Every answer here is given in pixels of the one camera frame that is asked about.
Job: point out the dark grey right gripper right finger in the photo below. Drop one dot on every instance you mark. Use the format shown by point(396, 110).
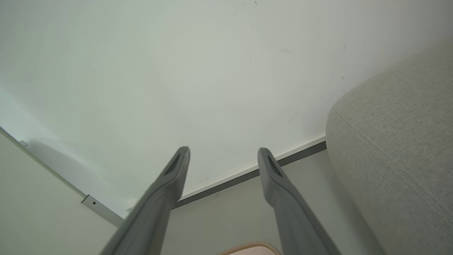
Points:
point(290, 212)

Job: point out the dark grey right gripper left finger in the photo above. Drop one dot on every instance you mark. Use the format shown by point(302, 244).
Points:
point(152, 212)

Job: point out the laundry basket with woven rim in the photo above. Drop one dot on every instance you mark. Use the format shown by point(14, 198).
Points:
point(252, 249)

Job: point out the light grey fabric sofa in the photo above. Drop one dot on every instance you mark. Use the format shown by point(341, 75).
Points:
point(400, 159)

